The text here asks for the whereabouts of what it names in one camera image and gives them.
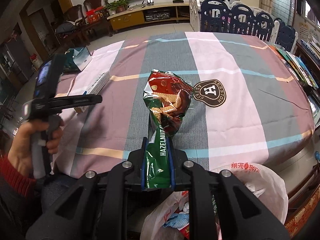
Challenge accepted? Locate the white plastic trash bag bin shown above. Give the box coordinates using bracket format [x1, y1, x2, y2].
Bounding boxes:
[140, 161, 290, 239]

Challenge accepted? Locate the red sleeved left forearm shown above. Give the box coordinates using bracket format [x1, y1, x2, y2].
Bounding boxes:
[1, 157, 36, 197]

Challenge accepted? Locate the light blue plastic wrapper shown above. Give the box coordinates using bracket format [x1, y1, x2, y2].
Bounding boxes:
[163, 213, 189, 229]

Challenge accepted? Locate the yellow wooden TV cabinet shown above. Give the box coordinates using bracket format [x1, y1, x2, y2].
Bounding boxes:
[107, 2, 190, 31]

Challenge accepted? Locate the dark wooden armchair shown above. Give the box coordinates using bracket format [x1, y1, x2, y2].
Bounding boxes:
[55, 0, 113, 47]

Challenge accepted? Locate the potted green plant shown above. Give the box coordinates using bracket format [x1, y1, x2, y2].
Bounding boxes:
[106, 0, 129, 13]

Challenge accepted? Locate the striped pink grey tablecloth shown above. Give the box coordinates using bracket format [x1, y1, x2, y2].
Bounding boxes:
[54, 32, 315, 178]

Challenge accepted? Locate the green hazelnut wafer bag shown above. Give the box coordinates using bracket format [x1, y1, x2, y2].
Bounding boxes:
[143, 69, 194, 189]

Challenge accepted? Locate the red gift box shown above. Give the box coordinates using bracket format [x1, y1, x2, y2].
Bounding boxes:
[86, 6, 107, 24]

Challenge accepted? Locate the stack of children's books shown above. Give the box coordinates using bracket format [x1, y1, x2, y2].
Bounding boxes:
[269, 45, 319, 90]

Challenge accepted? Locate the person's left hand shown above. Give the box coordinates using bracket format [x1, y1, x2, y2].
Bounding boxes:
[8, 119, 65, 177]

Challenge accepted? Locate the blue white baby playpen fence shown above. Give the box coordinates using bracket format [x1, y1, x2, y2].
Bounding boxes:
[189, 0, 298, 52]

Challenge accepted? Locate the green tissue box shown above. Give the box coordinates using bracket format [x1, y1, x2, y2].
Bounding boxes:
[63, 47, 92, 74]

